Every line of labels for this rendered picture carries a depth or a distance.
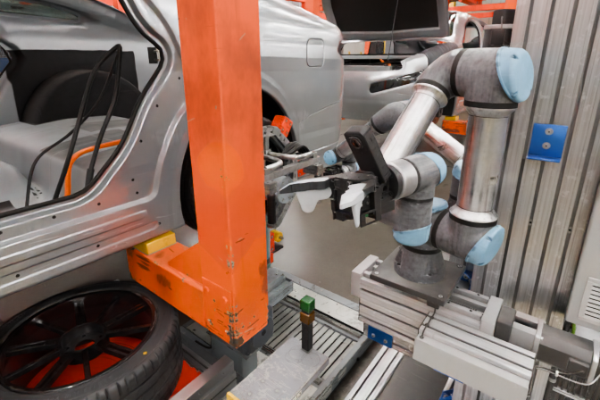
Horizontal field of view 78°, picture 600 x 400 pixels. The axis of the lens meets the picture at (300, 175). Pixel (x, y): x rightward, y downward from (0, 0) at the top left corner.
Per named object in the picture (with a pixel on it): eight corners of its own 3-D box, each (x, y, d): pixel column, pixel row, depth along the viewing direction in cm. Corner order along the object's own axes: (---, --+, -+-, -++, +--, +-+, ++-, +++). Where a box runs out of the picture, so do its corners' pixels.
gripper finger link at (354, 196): (362, 238, 52) (368, 217, 61) (360, 198, 51) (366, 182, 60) (340, 237, 53) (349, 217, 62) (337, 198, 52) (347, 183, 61)
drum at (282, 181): (263, 191, 192) (262, 164, 187) (295, 200, 179) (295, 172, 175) (244, 198, 181) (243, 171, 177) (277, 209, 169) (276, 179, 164)
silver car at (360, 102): (418, 92, 845) (425, 17, 797) (509, 96, 737) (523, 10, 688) (275, 119, 473) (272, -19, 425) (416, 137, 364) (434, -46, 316)
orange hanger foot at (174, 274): (163, 262, 174) (154, 194, 163) (240, 306, 143) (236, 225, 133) (129, 278, 161) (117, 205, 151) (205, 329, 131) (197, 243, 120)
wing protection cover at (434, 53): (431, 87, 449) (437, 42, 434) (457, 87, 432) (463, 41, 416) (409, 90, 396) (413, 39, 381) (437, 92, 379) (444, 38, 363)
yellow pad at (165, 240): (159, 234, 166) (157, 224, 165) (177, 243, 158) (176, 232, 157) (129, 245, 156) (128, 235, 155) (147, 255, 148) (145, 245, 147)
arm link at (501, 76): (451, 241, 110) (478, 47, 93) (503, 262, 98) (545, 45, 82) (428, 254, 102) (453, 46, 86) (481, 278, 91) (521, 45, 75)
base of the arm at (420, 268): (451, 267, 115) (454, 238, 112) (435, 290, 103) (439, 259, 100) (404, 252, 124) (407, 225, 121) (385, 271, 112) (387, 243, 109)
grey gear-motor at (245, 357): (219, 325, 196) (214, 268, 186) (279, 363, 172) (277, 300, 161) (190, 345, 183) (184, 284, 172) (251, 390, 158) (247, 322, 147)
